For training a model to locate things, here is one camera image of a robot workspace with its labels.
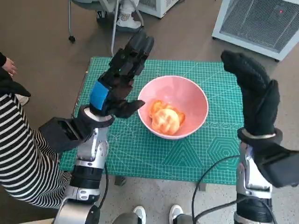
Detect right robot hand black glove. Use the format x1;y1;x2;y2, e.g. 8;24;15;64
221;50;280;136

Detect left robot hand blue tape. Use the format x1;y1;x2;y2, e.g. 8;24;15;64
88;30;155;119

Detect long striped toy bread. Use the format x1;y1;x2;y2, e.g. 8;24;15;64
148;99;186;124

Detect round toy bread bun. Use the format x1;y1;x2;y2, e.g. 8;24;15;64
151;108;182;136

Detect pink bowl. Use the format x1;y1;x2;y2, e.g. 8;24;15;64
137;75;209;140

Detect grey office chair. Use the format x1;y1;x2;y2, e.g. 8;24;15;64
67;0;144;58

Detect seated person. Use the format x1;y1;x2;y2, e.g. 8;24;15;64
97;0;143;33

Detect large white mesh cabinet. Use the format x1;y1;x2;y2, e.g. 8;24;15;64
212;0;299;62

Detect green cutting mat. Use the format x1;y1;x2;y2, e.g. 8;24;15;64
58;57;243;185

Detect small white cabinet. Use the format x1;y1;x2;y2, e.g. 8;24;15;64
137;0;182;19

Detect person's hand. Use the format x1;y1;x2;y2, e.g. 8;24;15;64
3;57;18;77

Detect person in striped clothing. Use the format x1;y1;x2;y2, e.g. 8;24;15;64
0;52;72;208

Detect grey leg with white foot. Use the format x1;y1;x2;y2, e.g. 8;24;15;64
169;204;199;224
112;206;148;224

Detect brown upholstered seat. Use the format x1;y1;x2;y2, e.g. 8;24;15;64
0;186;61;224

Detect right black wrist camera box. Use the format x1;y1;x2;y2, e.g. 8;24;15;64
258;143;299;189

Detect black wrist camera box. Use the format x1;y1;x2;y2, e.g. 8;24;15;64
38;118;94;154
258;143;299;189

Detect left black wrist camera box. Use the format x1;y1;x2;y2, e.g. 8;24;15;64
38;118;94;154

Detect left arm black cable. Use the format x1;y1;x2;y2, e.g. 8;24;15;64
97;163;109;208

